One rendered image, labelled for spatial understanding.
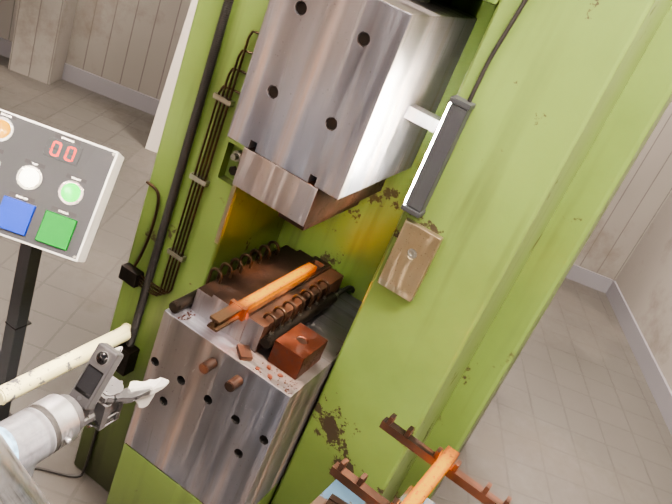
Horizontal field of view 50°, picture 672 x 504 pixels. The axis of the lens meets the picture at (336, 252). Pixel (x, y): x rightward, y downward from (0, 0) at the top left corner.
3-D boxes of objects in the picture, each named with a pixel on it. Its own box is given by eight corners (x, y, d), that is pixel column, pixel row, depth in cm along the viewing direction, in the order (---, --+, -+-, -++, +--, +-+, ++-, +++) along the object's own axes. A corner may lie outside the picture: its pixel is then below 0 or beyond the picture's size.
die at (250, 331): (254, 352, 171) (265, 324, 168) (190, 309, 177) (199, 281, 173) (334, 297, 207) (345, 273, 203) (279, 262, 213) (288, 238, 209)
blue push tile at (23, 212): (23, 236, 167) (35, 206, 168) (-8, 225, 167) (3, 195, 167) (26, 236, 169) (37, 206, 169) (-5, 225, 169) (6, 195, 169)
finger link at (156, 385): (162, 398, 143) (116, 403, 137) (169, 376, 140) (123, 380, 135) (167, 409, 141) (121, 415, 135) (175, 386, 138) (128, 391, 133)
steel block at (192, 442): (234, 527, 182) (290, 397, 162) (123, 441, 193) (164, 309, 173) (335, 424, 229) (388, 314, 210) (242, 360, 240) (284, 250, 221)
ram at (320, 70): (371, 220, 148) (452, 33, 130) (226, 136, 159) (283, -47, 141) (439, 183, 184) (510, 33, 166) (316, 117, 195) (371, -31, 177)
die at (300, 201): (303, 227, 156) (318, 189, 152) (231, 184, 162) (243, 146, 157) (381, 191, 192) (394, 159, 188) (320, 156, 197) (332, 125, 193)
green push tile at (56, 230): (65, 250, 168) (76, 220, 169) (34, 240, 168) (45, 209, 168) (67, 251, 170) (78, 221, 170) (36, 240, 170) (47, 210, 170)
